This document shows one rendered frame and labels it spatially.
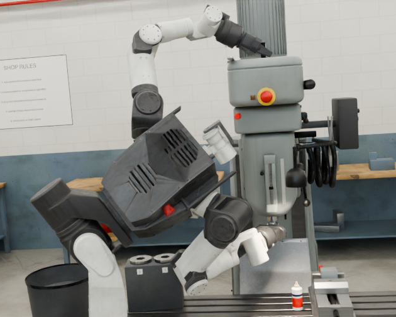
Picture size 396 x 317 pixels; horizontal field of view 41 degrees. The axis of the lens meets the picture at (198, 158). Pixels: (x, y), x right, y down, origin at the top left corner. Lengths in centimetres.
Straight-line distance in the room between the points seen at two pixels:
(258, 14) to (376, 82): 425
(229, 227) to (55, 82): 534
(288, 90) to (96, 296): 90
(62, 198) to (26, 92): 530
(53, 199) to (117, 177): 20
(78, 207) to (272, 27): 110
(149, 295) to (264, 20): 119
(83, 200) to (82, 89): 505
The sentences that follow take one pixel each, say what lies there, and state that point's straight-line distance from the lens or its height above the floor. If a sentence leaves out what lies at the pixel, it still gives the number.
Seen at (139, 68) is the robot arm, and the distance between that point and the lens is 179.
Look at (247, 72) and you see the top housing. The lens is 182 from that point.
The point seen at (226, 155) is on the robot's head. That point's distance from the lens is 169.
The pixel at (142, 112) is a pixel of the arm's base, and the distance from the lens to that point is 166.
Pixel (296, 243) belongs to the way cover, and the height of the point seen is 108.
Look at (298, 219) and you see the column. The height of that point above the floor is 119.
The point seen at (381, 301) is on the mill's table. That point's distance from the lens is 225.
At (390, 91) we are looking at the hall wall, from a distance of 640.
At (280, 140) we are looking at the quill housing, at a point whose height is 160.
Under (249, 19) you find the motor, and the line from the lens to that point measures 222.
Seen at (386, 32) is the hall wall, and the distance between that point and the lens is 642.
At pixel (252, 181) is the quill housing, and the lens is 198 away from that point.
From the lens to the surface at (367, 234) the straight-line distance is 584.
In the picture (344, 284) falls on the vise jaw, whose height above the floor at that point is 104.
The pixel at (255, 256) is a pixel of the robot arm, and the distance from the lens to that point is 187.
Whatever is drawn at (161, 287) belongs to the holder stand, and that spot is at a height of 104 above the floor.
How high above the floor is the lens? 178
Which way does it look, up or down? 7 degrees down
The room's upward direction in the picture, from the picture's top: 4 degrees counter-clockwise
